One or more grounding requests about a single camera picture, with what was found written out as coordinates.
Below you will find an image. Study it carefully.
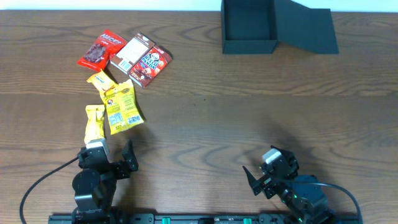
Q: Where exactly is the yellow Hacks candy bag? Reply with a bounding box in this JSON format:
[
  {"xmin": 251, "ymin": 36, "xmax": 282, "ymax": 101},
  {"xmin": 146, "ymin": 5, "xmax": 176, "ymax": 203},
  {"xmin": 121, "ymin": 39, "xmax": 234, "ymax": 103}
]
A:
[{"xmin": 100, "ymin": 80, "xmax": 144, "ymax": 135}]

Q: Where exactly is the brown Pocky box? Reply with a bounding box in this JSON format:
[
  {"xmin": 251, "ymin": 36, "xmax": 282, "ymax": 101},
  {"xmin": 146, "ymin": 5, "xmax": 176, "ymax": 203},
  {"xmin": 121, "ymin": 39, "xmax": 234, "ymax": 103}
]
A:
[{"xmin": 110, "ymin": 33, "xmax": 155, "ymax": 74}]

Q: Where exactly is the red Hello Panda box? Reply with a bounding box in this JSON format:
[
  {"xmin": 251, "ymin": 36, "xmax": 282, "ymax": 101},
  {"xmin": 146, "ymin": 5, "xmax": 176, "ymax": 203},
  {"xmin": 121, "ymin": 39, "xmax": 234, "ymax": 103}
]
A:
[{"xmin": 127, "ymin": 45, "xmax": 172, "ymax": 88}]

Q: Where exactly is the red Hacks candy bag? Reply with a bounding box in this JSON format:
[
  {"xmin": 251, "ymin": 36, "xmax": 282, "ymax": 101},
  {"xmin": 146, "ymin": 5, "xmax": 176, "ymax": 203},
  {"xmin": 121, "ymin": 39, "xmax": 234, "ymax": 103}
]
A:
[{"xmin": 77, "ymin": 29, "xmax": 127, "ymax": 72}]

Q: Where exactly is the black cardboard box with lid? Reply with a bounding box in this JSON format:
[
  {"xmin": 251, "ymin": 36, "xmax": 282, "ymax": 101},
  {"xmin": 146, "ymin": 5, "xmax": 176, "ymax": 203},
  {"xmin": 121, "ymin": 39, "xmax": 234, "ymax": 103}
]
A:
[{"xmin": 221, "ymin": 0, "xmax": 339, "ymax": 54}]

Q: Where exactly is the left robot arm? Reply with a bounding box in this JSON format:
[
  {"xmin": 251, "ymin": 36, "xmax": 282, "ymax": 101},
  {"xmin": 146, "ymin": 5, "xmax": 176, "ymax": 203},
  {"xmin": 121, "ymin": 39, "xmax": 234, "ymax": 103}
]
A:
[{"xmin": 72, "ymin": 138, "xmax": 139, "ymax": 223}]

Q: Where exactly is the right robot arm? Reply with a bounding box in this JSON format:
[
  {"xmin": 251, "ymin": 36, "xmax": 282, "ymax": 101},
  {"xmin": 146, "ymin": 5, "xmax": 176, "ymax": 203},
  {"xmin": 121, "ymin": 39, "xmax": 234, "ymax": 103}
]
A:
[{"xmin": 243, "ymin": 146, "xmax": 340, "ymax": 224}]

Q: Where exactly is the yellow wrapped snack bar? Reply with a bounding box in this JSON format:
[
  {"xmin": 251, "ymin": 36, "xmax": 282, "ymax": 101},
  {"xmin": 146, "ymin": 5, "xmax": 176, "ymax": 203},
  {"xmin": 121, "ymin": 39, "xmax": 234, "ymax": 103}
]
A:
[{"xmin": 84, "ymin": 105, "xmax": 105, "ymax": 144}]

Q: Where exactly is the small orange biscuit packet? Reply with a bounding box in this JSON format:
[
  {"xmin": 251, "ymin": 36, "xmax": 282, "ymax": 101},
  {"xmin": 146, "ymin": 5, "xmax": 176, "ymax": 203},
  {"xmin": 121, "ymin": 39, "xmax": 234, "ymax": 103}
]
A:
[{"xmin": 86, "ymin": 70, "xmax": 118, "ymax": 93}]

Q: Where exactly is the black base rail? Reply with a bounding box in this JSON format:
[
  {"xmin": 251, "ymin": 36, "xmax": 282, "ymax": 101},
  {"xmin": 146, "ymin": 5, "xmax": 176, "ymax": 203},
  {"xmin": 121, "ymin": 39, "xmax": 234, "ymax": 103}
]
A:
[{"xmin": 48, "ymin": 212, "xmax": 364, "ymax": 224}]

